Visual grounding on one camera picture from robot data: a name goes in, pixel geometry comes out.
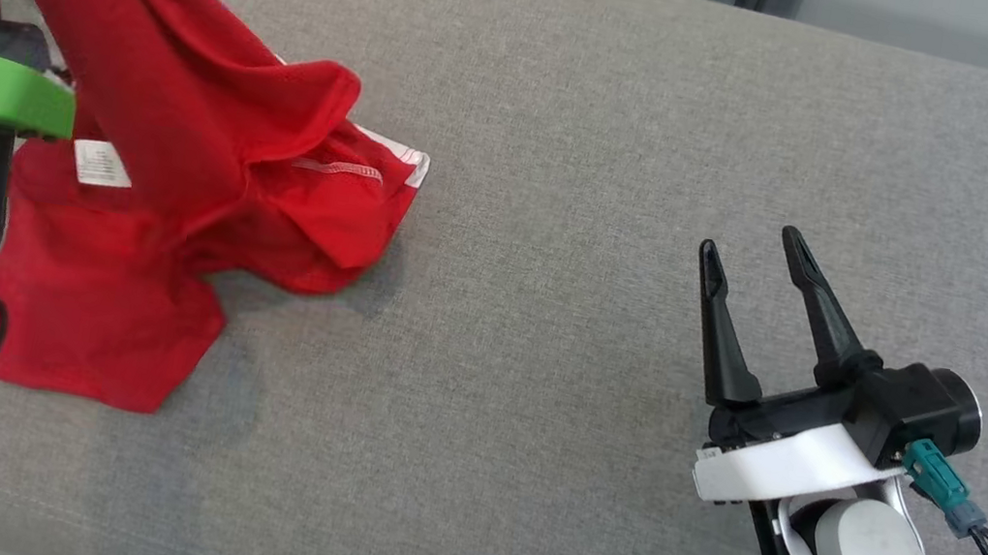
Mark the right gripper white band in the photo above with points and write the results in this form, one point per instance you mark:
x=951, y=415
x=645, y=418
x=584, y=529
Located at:
x=779, y=467

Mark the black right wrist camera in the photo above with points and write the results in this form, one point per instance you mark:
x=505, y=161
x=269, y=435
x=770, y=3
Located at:
x=925, y=406

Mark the red jersey striped trim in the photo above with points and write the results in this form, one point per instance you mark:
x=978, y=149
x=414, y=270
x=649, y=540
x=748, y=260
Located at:
x=184, y=123

